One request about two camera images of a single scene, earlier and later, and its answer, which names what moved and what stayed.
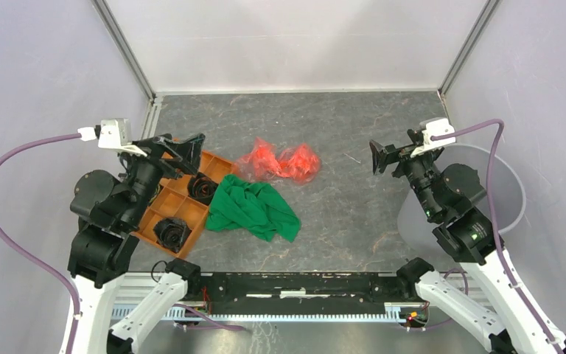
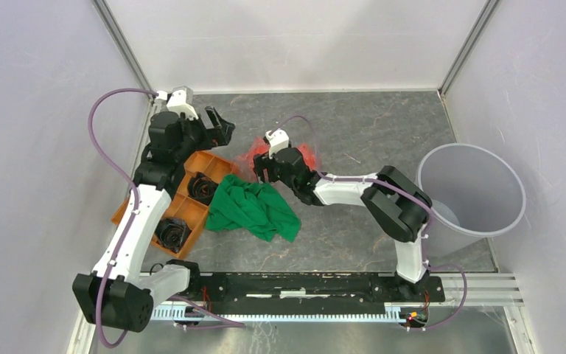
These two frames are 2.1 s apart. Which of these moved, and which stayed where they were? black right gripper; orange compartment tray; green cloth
Moved: black right gripper
Stayed: green cloth; orange compartment tray
